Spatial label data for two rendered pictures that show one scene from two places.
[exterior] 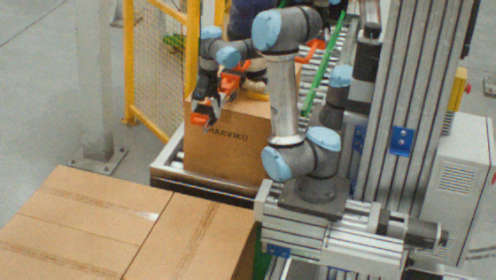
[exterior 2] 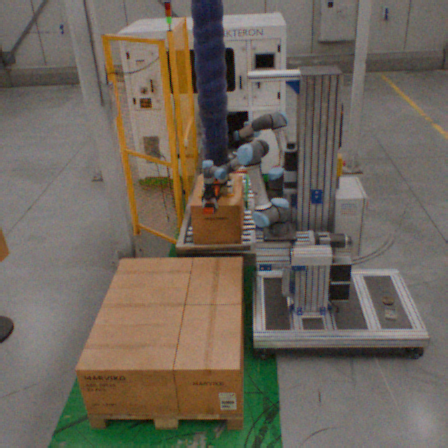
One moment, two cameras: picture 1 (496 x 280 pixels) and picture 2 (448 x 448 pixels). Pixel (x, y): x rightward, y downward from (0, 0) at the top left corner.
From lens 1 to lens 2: 101 cm
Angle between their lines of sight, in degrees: 8
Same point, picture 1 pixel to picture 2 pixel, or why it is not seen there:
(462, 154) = (349, 196)
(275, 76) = (253, 176)
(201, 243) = (219, 278)
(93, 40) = (116, 186)
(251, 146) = (230, 222)
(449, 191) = (346, 216)
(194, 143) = (198, 228)
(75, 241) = (151, 293)
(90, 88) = (118, 215)
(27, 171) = (86, 274)
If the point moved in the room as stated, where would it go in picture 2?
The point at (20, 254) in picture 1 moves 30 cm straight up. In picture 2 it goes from (123, 307) to (116, 273)
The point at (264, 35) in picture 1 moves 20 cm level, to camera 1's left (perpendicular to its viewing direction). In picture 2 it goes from (245, 157) to (212, 161)
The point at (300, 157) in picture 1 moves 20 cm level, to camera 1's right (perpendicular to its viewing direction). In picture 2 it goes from (272, 213) to (302, 209)
